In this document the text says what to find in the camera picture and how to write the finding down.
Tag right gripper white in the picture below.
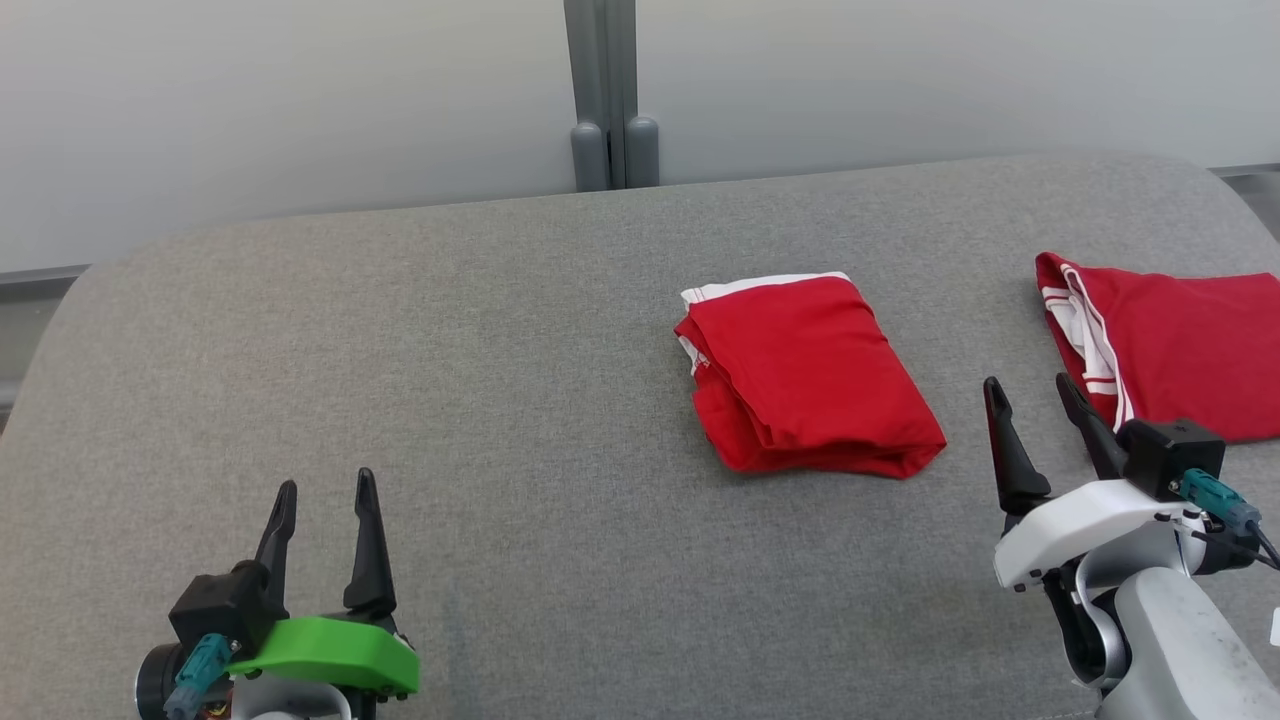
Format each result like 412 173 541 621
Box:
983 372 1206 693

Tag red Bulls jersey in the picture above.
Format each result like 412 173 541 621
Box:
674 271 948 481

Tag right camera teal connector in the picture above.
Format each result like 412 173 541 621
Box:
1178 468 1263 531

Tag red white-striped shorts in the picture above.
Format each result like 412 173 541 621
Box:
1035 251 1280 444

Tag camera teal connector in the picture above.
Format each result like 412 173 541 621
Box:
163 632 236 720
1178 468 1263 531

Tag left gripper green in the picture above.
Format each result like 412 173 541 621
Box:
226 467 421 720

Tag grey wall post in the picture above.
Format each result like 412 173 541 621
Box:
563 0 662 193

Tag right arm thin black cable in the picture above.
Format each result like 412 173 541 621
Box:
1190 520 1280 573

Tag left camera teal connector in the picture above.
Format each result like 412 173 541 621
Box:
163 632 236 720

